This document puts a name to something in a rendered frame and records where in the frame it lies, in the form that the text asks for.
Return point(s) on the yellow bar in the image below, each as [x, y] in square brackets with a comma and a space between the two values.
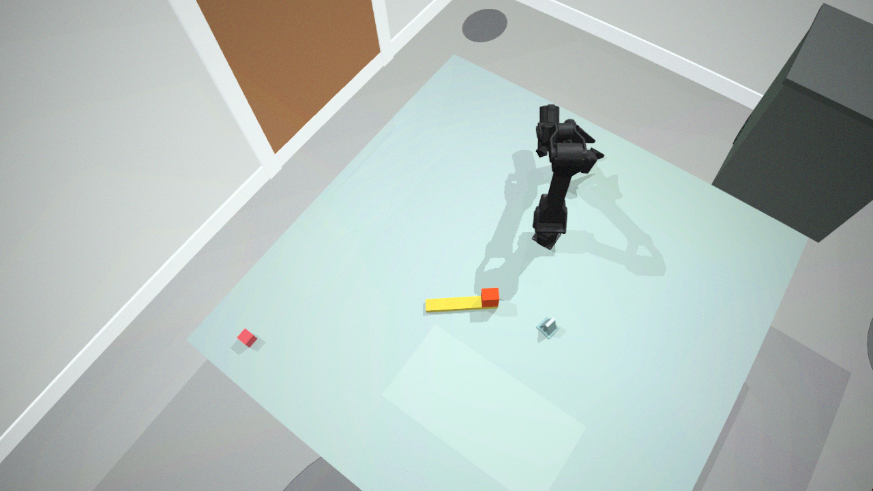
[489, 299]

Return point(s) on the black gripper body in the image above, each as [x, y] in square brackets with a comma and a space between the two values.
[591, 158]

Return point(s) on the red block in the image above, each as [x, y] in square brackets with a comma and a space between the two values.
[247, 338]

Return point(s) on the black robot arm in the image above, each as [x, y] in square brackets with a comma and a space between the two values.
[550, 216]

